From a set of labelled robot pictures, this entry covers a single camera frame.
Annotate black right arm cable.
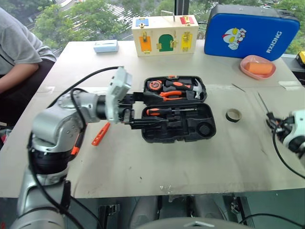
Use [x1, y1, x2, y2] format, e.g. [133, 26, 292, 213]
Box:
[272, 126, 305, 180]

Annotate black tape roll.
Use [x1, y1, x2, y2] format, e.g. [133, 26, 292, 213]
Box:
[225, 108, 243, 124]

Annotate blue cartoon hard case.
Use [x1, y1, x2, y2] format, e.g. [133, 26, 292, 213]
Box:
[203, 4, 301, 62]

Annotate person in gray shirt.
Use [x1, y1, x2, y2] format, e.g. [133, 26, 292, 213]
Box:
[0, 7, 58, 127]

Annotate gray curved hood with emblem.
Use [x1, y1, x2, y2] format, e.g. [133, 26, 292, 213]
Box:
[134, 216, 254, 229]

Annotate orange handled pliers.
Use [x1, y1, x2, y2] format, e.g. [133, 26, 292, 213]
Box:
[159, 90, 189, 102]

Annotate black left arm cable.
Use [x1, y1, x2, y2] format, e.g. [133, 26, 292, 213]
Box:
[27, 66, 124, 229]

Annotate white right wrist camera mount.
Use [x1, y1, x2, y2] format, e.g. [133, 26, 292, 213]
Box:
[282, 110, 305, 153]

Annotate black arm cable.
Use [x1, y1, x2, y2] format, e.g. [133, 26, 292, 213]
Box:
[272, 126, 305, 180]
[27, 66, 124, 229]

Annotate wooden lock box coloured doors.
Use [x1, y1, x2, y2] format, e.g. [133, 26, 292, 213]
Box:
[131, 16, 200, 58]

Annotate orange black tape measure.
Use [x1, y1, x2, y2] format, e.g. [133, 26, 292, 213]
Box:
[146, 80, 163, 92]

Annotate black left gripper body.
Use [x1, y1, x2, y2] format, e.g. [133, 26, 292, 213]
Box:
[118, 92, 136, 126]

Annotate black plastic tool case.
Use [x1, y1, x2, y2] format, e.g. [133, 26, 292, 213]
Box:
[141, 75, 217, 144]

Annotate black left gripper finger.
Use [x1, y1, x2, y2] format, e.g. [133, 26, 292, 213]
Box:
[130, 118, 169, 130]
[132, 91, 168, 104]

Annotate yellow black power tool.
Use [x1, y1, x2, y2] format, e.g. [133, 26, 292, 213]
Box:
[295, 51, 305, 68]

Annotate orange block in dish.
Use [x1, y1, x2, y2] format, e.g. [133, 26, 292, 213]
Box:
[245, 62, 274, 75]

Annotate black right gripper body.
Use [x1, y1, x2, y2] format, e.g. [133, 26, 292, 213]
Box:
[272, 116, 291, 137]

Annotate slim black orange-tipped tool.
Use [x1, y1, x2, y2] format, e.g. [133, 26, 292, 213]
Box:
[71, 132, 84, 156]

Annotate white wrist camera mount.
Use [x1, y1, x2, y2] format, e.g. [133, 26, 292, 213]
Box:
[105, 66, 133, 125]
[282, 110, 305, 153]

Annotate light blue tissue box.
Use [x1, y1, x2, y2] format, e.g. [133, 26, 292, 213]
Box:
[93, 39, 119, 54]

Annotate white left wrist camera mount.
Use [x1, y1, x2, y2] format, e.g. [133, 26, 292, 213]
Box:
[105, 66, 133, 125]

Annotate bent metal rod handle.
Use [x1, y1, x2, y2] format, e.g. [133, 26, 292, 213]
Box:
[161, 10, 176, 22]

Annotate orange utility knife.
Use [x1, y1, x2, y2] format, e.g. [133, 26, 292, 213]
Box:
[91, 122, 112, 146]

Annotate hammer with black orange handle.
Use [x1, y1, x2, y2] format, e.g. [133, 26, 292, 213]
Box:
[165, 78, 206, 99]

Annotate thin black floor cable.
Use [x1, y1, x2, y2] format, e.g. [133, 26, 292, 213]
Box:
[239, 213, 305, 229]

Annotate silver metal bracket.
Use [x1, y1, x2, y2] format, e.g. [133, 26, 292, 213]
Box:
[98, 203, 120, 226]

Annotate pink oval dish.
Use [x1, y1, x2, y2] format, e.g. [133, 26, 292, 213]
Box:
[240, 54, 277, 81]

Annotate orange black screwdriver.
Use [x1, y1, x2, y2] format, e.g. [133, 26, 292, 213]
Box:
[146, 107, 198, 117]

